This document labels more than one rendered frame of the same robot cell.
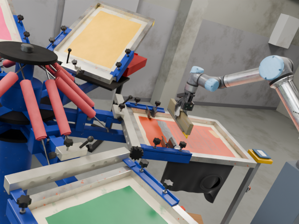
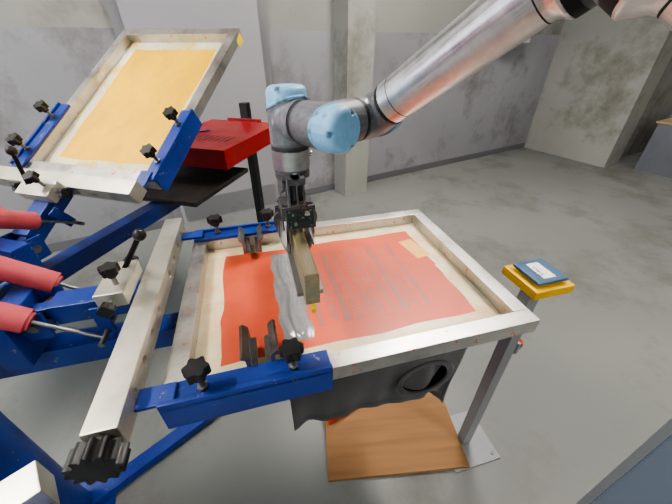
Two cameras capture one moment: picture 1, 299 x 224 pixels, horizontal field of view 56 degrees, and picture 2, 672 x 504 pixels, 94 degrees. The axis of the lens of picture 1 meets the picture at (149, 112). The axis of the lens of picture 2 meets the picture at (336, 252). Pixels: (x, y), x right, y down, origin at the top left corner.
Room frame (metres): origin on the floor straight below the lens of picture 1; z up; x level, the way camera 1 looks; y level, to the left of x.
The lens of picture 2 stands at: (1.07, -0.36, 1.51)
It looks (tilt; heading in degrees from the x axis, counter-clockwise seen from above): 34 degrees down; 6
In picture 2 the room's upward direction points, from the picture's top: straight up
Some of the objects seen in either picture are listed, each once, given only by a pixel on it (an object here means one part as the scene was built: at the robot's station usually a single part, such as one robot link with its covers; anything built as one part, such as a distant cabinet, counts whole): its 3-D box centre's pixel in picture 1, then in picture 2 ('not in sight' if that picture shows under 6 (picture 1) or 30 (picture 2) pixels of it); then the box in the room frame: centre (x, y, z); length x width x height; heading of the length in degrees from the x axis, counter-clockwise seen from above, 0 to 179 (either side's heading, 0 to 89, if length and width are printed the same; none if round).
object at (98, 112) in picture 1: (107, 116); (100, 301); (1.54, 0.24, 1.02); 0.17 x 0.06 x 0.05; 111
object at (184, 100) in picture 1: (187, 99); (295, 197); (1.68, -0.20, 1.23); 0.09 x 0.08 x 0.12; 21
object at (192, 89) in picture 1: (191, 87); (292, 159); (1.69, -0.20, 1.31); 0.08 x 0.08 x 0.05
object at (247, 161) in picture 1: (186, 134); (337, 276); (1.74, -0.29, 0.97); 0.79 x 0.58 x 0.04; 111
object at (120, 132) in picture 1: (122, 136); (175, 328); (1.59, 0.12, 0.89); 1.24 x 0.06 x 0.06; 111
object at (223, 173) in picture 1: (192, 175); (374, 373); (1.59, -0.40, 0.77); 0.46 x 0.09 x 0.36; 111
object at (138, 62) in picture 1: (117, 59); (218, 140); (2.77, 0.47, 1.06); 0.61 x 0.46 x 0.12; 171
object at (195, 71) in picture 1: (195, 76); (288, 117); (1.68, -0.20, 1.39); 0.09 x 0.08 x 0.11; 49
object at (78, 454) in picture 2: (135, 151); (101, 450); (1.25, 0.00, 1.02); 0.07 x 0.06 x 0.07; 111
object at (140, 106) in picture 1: (144, 110); (244, 237); (1.92, 0.04, 0.98); 0.30 x 0.05 x 0.07; 111
